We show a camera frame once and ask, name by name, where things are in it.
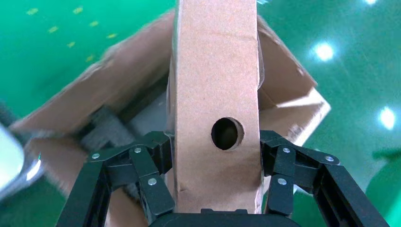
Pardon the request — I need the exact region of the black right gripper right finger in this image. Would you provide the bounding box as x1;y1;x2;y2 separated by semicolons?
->
259;130;391;227

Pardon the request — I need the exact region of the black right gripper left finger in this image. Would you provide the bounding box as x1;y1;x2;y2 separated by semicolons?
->
56;131;176;227

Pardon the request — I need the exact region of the small brown cardboard box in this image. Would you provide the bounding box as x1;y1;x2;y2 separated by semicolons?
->
166;0;264;215

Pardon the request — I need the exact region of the large open brown carton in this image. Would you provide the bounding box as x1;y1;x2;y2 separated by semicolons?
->
9;9;332;227

